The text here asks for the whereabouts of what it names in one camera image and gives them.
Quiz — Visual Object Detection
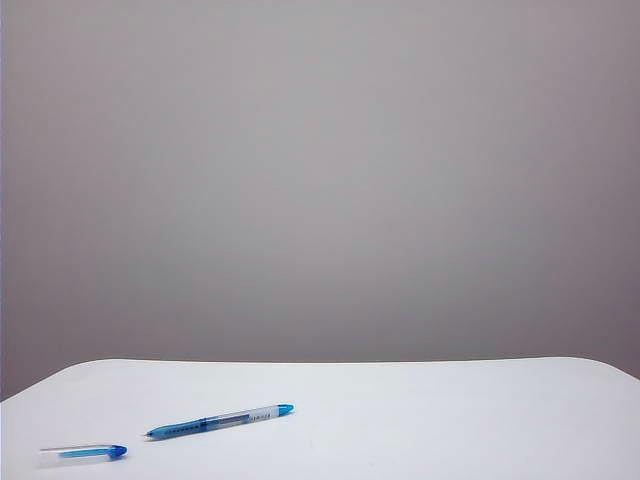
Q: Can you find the blue clear pen body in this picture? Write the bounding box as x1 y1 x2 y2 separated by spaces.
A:
143 402 297 443

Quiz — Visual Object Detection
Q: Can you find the clear pen cap blue clip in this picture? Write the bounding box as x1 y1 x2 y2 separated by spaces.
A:
38 443 129 470

